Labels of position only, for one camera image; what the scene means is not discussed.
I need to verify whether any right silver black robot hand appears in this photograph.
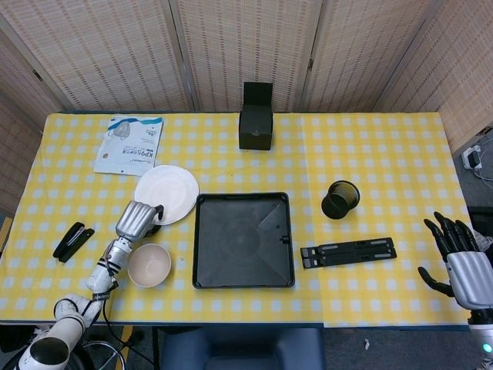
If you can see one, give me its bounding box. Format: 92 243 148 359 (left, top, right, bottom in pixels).
418 210 493 309

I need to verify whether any black mesh pen cup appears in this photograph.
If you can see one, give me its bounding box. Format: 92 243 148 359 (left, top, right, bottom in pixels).
321 180 362 220

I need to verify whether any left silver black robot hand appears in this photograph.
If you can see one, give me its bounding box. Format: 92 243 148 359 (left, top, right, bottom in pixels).
115 200 166 239

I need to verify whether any black folding laptop stand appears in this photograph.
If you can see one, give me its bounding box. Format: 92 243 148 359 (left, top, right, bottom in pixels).
300 237 397 271

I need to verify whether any black stapler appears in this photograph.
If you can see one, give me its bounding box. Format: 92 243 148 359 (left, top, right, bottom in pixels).
52 221 96 264

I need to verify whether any beige bowl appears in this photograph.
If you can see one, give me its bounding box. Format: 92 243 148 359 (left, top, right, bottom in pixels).
127 244 173 288

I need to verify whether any white round plate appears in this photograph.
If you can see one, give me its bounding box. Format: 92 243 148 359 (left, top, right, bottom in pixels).
133 164 200 225

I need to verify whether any woven folding screen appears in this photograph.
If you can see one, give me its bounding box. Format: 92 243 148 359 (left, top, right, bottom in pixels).
0 0 493 217

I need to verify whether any black square plastic tray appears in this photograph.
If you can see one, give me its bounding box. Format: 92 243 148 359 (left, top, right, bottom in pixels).
192 191 297 290

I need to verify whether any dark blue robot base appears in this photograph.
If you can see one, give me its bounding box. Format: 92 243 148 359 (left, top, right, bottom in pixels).
159 327 327 370

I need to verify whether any chrome stool ring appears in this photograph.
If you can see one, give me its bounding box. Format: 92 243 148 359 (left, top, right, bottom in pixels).
82 338 128 370

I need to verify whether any yellow white checkered tablecloth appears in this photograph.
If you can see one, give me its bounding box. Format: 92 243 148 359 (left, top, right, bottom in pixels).
302 112 482 328
0 112 324 324

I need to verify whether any white power adapter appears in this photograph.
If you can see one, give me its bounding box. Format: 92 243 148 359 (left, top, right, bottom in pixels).
461 145 485 170

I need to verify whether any white blue mask package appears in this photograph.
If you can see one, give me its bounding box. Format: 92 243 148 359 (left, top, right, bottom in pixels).
93 115 165 177

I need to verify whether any black cardboard box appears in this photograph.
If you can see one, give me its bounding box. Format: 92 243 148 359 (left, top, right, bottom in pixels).
237 81 274 151

